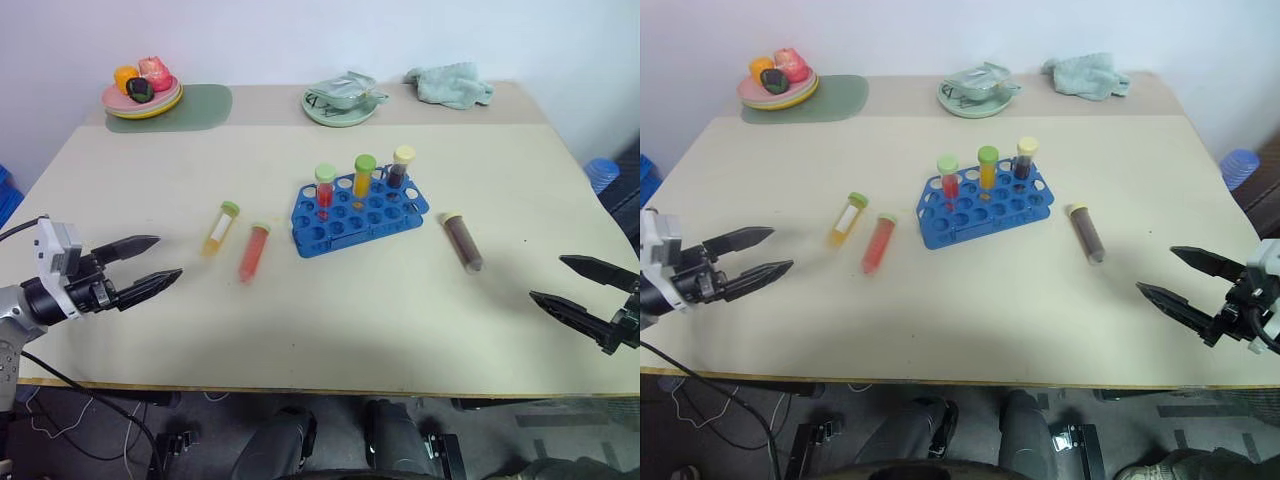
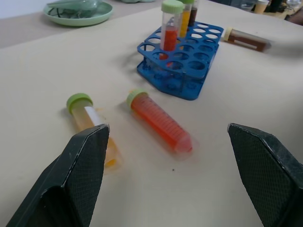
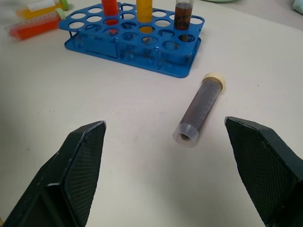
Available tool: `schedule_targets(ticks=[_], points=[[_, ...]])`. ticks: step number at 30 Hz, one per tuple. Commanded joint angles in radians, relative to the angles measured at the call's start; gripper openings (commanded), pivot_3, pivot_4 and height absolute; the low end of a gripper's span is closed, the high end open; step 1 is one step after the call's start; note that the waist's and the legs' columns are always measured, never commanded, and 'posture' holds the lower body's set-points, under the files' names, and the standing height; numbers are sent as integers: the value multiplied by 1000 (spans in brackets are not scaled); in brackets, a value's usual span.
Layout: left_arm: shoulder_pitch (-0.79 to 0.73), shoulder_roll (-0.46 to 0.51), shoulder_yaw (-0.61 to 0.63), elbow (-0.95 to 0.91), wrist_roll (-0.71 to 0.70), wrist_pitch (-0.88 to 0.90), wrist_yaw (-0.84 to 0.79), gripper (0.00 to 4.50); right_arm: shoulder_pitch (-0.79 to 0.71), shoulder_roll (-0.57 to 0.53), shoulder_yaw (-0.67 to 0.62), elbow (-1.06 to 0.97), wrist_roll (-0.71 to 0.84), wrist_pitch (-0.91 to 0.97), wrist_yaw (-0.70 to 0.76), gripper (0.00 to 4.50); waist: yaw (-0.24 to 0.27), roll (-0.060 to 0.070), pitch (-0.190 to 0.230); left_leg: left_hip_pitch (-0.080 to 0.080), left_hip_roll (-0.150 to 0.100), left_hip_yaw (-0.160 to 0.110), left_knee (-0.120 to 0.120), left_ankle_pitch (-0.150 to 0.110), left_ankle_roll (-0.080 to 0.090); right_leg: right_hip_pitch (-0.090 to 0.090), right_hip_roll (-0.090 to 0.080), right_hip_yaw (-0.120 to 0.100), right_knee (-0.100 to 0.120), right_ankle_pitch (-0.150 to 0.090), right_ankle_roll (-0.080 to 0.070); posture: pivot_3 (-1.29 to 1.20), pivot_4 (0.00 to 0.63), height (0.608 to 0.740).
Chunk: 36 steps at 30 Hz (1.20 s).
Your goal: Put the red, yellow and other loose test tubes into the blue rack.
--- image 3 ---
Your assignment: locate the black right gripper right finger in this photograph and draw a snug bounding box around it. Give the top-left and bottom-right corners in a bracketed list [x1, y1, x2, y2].
[224, 116, 303, 227]

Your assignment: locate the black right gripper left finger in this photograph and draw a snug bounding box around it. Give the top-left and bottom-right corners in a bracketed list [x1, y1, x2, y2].
[0, 121, 107, 227]

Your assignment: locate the dark brown tube, yellow cap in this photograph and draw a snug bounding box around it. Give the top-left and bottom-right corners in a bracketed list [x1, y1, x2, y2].
[172, 72, 227, 148]

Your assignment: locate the blue tube rack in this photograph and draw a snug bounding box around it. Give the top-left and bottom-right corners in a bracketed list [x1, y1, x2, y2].
[57, 3, 205, 79]

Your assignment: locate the orange liquid tube, green cap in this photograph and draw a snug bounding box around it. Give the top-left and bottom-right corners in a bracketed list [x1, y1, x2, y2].
[7, 8, 68, 44]

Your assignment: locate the orange-red tube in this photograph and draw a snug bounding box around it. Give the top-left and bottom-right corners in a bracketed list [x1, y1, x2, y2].
[101, 0, 120, 26]

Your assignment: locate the yellow liquid tube, green cap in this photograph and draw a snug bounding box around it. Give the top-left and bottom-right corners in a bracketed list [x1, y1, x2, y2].
[15, 0, 70, 20]

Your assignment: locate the yellow-orange tube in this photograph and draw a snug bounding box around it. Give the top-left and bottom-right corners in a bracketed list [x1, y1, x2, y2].
[135, 0, 153, 24]

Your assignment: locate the light blue cloth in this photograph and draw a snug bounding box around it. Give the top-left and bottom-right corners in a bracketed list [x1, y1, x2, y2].
[290, 0, 303, 14]

